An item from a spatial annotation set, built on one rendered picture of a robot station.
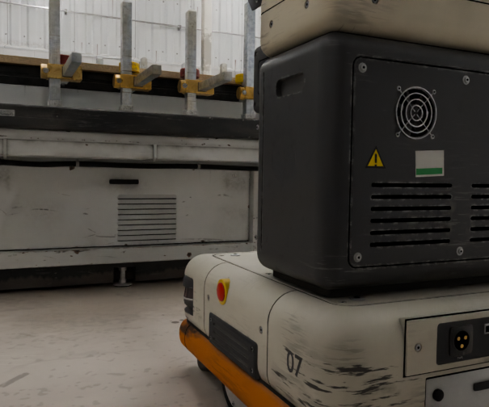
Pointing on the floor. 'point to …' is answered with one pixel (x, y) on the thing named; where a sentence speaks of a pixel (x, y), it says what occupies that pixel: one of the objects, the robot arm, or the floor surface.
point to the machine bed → (102, 197)
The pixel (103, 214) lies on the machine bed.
